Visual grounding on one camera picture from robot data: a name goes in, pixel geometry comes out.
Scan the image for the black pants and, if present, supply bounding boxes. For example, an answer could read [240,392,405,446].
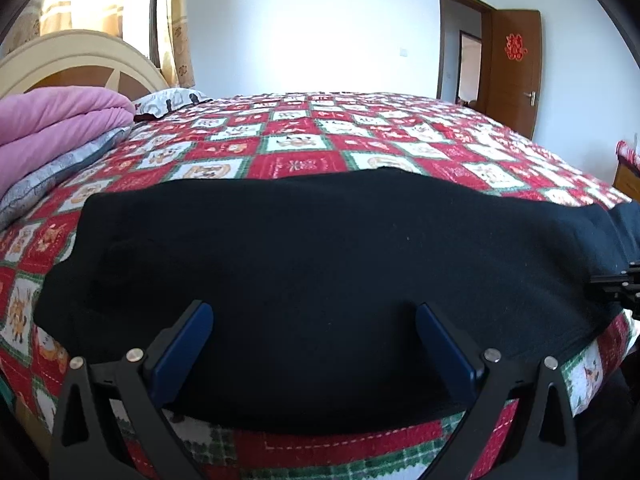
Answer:
[34,168,639,436]

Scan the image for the wooden bedside cabinet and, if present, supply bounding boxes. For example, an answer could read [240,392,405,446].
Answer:
[613,159,640,202]

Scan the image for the red checked cloth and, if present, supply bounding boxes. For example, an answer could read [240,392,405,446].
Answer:
[616,140,640,169]

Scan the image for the brown wooden door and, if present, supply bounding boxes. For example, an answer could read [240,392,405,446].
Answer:
[485,10,542,140]

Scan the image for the grey patterned pillow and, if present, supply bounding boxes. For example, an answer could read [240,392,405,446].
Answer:
[0,126,132,230]

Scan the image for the red double happiness decal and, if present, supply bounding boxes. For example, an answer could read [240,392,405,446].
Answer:
[504,34,528,62]

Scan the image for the pink folded blanket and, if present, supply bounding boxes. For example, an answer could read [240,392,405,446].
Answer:
[1,86,134,193]

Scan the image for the white patterned pillow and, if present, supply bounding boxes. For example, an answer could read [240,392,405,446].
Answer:
[132,88,209,122]

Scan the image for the red patchwork bedspread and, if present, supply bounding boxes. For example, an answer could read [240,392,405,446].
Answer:
[1,93,639,479]

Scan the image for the cream wooden headboard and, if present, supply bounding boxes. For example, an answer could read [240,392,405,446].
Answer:
[1,29,168,101]

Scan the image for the yellow right curtain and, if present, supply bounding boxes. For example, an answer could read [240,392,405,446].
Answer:
[171,0,195,88]

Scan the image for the yellow curtain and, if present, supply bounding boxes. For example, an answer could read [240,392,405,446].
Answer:
[171,0,195,88]
[1,0,125,56]

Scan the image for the yellow left curtain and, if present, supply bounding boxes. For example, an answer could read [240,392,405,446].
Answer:
[1,0,125,56]

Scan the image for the window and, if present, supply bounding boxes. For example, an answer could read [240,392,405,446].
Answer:
[122,0,162,68]

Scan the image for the silver door handle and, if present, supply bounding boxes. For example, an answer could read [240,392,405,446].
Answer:
[524,91,537,107]

